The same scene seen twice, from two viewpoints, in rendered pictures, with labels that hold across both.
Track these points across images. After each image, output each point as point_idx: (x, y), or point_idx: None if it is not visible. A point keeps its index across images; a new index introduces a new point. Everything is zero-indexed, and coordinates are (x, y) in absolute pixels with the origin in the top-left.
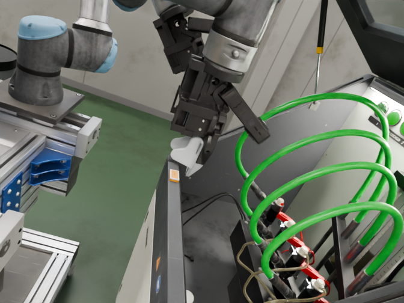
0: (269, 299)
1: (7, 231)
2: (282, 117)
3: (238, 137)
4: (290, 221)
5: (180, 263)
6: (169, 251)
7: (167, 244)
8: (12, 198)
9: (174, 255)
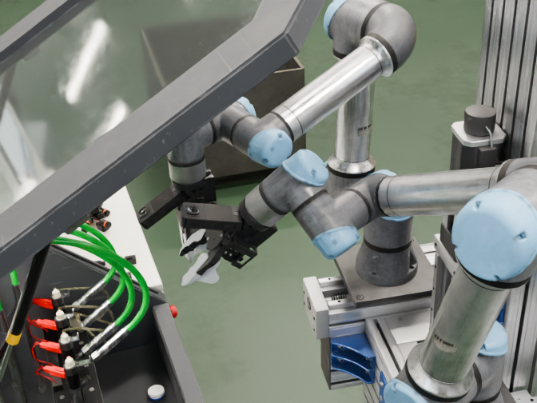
0: (82, 341)
1: (312, 297)
2: None
3: None
4: (67, 334)
5: (173, 355)
6: (187, 360)
7: (191, 366)
8: (383, 402)
9: (181, 358)
